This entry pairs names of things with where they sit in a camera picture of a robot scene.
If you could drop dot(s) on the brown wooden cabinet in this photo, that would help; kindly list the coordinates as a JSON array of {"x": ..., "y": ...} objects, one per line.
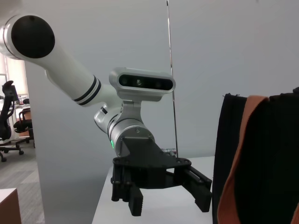
[{"x": 9, "y": 207}]

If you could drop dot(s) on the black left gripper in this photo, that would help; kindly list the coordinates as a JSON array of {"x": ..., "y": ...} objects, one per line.
[{"x": 149, "y": 168}]

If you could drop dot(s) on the silver and white left arm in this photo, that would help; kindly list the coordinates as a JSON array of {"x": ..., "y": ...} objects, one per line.
[{"x": 65, "y": 67}]

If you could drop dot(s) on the tall black office chair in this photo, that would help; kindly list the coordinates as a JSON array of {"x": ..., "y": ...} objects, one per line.
[{"x": 5, "y": 116}]

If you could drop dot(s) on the low black office chair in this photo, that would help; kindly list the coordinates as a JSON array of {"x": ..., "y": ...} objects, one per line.
[{"x": 23, "y": 123}]

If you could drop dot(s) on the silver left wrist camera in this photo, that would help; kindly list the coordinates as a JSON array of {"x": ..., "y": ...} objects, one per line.
[{"x": 144, "y": 81}]

